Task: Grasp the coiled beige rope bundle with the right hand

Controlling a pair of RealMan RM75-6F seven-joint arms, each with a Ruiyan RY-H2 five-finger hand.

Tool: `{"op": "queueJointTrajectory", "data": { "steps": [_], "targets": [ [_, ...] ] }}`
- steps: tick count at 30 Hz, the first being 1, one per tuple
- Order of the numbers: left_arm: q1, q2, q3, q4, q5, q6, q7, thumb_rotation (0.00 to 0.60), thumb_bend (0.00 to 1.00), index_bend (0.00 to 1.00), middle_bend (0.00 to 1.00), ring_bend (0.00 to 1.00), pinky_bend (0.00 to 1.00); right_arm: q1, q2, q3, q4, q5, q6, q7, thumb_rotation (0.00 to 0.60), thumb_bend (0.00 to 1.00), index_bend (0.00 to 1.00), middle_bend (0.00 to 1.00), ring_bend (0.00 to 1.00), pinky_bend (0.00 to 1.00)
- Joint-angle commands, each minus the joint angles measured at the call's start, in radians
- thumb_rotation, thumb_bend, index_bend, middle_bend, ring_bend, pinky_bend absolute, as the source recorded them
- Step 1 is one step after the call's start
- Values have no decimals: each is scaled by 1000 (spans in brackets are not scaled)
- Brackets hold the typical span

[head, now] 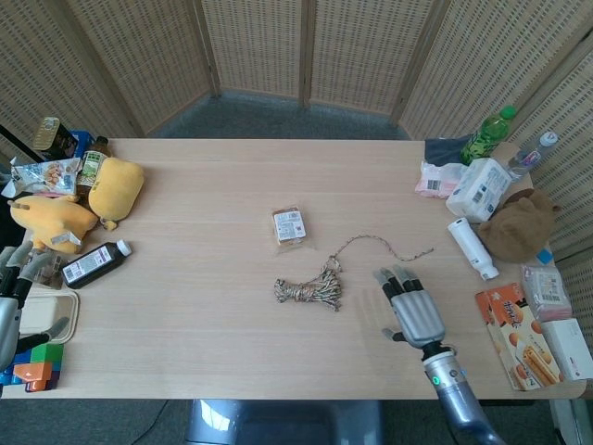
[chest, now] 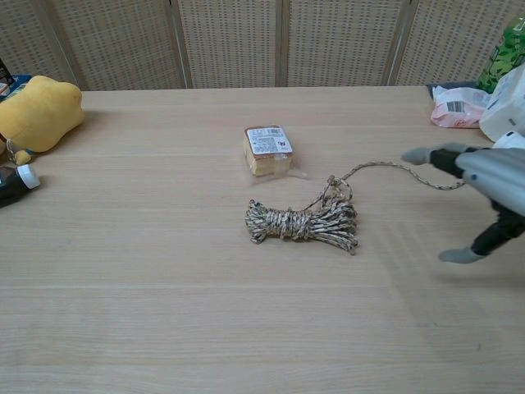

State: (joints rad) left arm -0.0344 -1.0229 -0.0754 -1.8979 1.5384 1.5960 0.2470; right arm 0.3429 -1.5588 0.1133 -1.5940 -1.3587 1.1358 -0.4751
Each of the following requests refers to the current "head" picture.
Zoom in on green soda bottle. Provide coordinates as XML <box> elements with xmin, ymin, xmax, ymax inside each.
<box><xmin>459</xmin><ymin>105</ymin><xmax>518</xmax><ymax>167</ymax></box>

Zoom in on snack bag with food picture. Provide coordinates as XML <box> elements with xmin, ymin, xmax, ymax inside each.
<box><xmin>9</xmin><ymin>156</ymin><xmax>82</xmax><ymax>197</ymax></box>

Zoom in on orange biscuit box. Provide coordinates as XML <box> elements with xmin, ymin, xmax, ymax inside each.
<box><xmin>474</xmin><ymin>282</ymin><xmax>565</xmax><ymax>391</ymax></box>

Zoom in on yellow plush chick toy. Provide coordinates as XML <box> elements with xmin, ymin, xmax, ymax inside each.
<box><xmin>7</xmin><ymin>193</ymin><xmax>100</xmax><ymax>255</ymax></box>

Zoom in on beige lunch box container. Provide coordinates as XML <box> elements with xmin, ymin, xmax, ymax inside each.
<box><xmin>17</xmin><ymin>287</ymin><xmax>81</xmax><ymax>345</ymax></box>

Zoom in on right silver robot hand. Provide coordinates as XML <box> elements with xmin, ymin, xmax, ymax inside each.
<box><xmin>372</xmin><ymin>264</ymin><xmax>448</xmax><ymax>350</ymax></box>

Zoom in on brown plush toy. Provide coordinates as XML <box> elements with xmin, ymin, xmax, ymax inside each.
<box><xmin>476</xmin><ymin>188</ymin><xmax>562</xmax><ymax>264</ymax></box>

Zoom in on white carton box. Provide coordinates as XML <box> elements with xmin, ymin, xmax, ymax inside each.
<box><xmin>539</xmin><ymin>318</ymin><xmax>593</xmax><ymax>383</ymax></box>

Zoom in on brown tea bottle green label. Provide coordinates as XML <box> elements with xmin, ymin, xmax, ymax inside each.
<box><xmin>74</xmin><ymin>135</ymin><xmax>112</xmax><ymax>208</ymax></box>

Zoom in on dark bottle with white cap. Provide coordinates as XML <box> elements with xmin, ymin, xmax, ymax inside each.
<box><xmin>61</xmin><ymin>239</ymin><xmax>133</xmax><ymax>289</ymax></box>

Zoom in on brown snack in clear packet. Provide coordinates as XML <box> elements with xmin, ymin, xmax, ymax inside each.
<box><xmin>271</xmin><ymin>209</ymin><xmax>316</xmax><ymax>254</ymax></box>

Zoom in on bundled multicolour rope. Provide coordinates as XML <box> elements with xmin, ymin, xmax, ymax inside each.
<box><xmin>273</xmin><ymin>235</ymin><xmax>435</xmax><ymax>313</ymax></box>

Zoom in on dark box with gold top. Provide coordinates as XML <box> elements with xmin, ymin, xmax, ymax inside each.
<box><xmin>32</xmin><ymin>116</ymin><xmax>81</xmax><ymax>162</ymax></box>

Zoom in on white tissue pack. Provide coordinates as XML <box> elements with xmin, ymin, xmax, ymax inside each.
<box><xmin>445</xmin><ymin>157</ymin><xmax>513</xmax><ymax>223</ymax></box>

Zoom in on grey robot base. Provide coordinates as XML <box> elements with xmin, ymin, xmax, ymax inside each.
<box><xmin>183</xmin><ymin>399</ymin><xmax>385</xmax><ymax>445</ymax></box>

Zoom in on yellow plush cushion toy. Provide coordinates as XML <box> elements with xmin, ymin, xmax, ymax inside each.
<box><xmin>87</xmin><ymin>157</ymin><xmax>145</xmax><ymax>231</ymax></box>

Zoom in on colourful building blocks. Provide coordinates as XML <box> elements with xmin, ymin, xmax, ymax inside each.
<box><xmin>0</xmin><ymin>342</ymin><xmax>66</xmax><ymax>394</ymax></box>

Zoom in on white cylindrical bottle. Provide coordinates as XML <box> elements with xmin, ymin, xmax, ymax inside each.
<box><xmin>447</xmin><ymin>217</ymin><xmax>500</xmax><ymax>283</ymax></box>

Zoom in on dark blue cloth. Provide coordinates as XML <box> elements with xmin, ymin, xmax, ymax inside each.
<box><xmin>424</xmin><ymin>135</ymin><xmax>474</xmax><ymax>168</ymax></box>

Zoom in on clear water bottle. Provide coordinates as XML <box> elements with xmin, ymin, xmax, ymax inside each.
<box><xmin>506</xmin><ymin>131</ymin><xmax>559</xmax><ymax>182</ymax></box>

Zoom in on blue box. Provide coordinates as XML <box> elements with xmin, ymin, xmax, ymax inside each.
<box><xmin>69</xmin><ymin>129</ymin><xmax>97</xmax><ymax>157</ymax></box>

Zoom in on pink packet in clear wrap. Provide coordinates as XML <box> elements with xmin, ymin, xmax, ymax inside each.
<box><xmin>519</xmin><ymin>263</ymin><xmax>574</xmax><ymax>322</ymax></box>

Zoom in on pink white packet with barcode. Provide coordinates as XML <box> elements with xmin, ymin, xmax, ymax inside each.
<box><xmin>414</xmin><ymin>159</ymin><xmax>469</xmax><ymax>200</ymax></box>

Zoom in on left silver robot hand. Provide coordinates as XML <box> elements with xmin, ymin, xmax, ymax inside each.
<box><xmin>0</xmin><ymin>240</ymin><xmax>69</xmax><ymax>372</ymax></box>

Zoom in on woven folding screen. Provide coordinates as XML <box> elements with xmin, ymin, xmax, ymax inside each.
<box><xmin>0</xmin><ymin>0</ymin><xmax>593</xmax><ymax>298</ymax></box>

